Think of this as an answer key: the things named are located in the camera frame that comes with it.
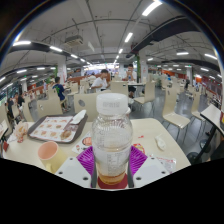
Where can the person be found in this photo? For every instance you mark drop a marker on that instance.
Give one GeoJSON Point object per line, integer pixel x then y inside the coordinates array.
{"type": "Point", "coordinates": [130, 76]}
{"type": "Point", "coordinates": [10, 107]}
{"type": "Point", "coordinates": [60, 90]}
{"type": "Point", "coordinates": [100, 82]}
{"type": "Point", "coordinates": [20, 99]}

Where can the dark food tray, paper liner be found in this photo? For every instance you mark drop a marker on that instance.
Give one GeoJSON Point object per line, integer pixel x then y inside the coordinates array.
{"type": "Point", "coordinates": [50, 128]}

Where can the pale yellow mug, pink inside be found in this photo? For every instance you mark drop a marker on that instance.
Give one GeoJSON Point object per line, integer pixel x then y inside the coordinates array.
{"type": "Point", "coordinates": [55, 158]}

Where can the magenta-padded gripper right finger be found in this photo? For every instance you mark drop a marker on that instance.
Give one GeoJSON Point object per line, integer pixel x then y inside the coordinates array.
{"type": "Point", "coordinates": [151, 170]}

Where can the white napkin on tray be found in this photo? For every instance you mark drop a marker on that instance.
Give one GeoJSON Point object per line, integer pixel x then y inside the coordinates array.
{"type": "Point", "coordinates": [78, 117]}

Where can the group of beige chairs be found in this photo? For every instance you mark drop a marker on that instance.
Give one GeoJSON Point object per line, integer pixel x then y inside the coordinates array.
{"type": "Point", "coordinates": [50, 106]}

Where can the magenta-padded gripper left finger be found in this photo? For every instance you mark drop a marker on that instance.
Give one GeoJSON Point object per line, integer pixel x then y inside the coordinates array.
{"type": "Point", "coordinates": [71, 170]}

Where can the clear white-capped drink bottle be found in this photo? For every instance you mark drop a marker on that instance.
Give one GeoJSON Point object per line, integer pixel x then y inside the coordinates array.
{"type": "Point", "coordinates": [111, 136]}

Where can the small red box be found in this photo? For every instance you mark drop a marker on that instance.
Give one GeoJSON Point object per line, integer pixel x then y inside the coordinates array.
{"type": "Point", "coordinates": [5, 146]}

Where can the group of ceiling lights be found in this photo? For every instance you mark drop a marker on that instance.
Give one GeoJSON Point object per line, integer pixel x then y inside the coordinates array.
{"type": "Point", "coordinates": [150, 7]}

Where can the ceiling air conditioner unit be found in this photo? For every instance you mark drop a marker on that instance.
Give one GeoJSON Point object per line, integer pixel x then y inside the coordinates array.
{"type": "Point", "coordinates": [73, 40]}

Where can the colourful printed leaflet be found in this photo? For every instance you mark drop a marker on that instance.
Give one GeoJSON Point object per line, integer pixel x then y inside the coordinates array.
{"type": "Point", "coordinates": [82, 143]}

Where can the red sauce packet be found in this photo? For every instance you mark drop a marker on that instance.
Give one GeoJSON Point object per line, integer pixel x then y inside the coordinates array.
{"type": "Point", "coordinates": [138, 147]}

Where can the crumpled food wrapper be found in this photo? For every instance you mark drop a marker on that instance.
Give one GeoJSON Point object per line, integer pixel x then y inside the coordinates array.
{"type": "Point", "coordinates": [20, 130]}

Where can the beige neighbouring table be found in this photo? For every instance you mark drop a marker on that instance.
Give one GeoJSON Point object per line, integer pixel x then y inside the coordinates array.
{"type": "Point", "coordinates": [212, 115]}

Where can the crumpled white napkin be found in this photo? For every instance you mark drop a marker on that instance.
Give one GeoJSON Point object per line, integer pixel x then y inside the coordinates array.
{"type": "Point", "coordinates": [160, 142]}

